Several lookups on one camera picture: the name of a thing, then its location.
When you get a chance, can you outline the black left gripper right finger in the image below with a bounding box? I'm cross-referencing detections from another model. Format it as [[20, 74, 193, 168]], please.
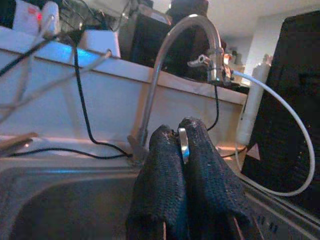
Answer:
[[178, 116, 253, 240]]

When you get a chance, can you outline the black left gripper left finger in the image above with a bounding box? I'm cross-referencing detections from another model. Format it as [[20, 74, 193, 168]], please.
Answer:
[[126, 124, 188, 240]]

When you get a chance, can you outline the metal fork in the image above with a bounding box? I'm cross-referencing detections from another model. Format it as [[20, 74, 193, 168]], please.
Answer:
[[177, 127, 190, 165]]

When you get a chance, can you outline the chrome gooseneck faucet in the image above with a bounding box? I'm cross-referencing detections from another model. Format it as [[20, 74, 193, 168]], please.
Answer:
[[127, 13, 235, 166]]

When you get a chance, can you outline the white water filter cartridge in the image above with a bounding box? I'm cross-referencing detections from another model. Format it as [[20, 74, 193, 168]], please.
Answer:
[[236, 62, 272, 146]]

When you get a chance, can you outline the stainless steel sink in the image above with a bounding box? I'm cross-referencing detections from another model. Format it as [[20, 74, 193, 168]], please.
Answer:
[[0, 154, 320, 240]]

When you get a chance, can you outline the black electronic box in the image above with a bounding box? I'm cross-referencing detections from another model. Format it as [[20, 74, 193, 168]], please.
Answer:
[[131, 11, 173, 68]]

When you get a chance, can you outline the white power adapter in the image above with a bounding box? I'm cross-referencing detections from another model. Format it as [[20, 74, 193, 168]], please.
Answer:
[[79, 29, 121, 59]]

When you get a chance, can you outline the white plug with red light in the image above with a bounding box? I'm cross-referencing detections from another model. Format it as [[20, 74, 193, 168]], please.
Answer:
[[12, 0, 61, 36]]

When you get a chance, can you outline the white water hose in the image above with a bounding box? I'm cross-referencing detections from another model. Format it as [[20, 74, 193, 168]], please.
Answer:
[[232, 69, 316, 197]]

